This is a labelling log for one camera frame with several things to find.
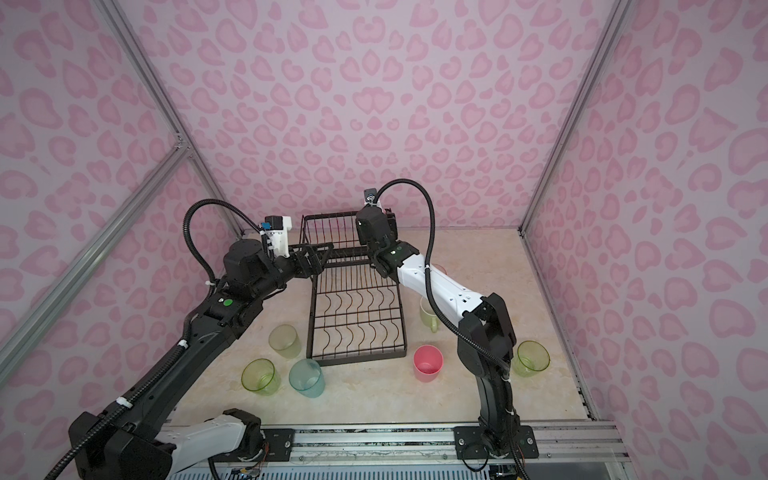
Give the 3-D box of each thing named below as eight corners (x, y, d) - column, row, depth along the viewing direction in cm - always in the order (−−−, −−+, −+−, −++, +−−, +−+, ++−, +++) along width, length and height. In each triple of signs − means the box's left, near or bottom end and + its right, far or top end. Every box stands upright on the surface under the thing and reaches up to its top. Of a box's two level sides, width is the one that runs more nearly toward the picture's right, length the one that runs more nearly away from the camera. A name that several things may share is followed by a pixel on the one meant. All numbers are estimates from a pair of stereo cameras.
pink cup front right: (414, 382, 85) (416, 369, 77) (413, 359, 89) (414, 344, 81) (439, 382, 85) (444, 369, 77) (437, 359, 89) (442, 344, 81)
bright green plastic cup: (251, 396, 82) (237, 386, 75) (258, 370, 87) (246, 358, 80) (278, 396, 82) (267, 386, 75) (284, 370, 87) (274, 358, 80)
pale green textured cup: (275, 358, 89) (265, 346, 82) (281, 337, 93) (272, 324, 87) (301, 358, 89) (293, 346, 82) (305, 337, 93) (298, 324, 87)
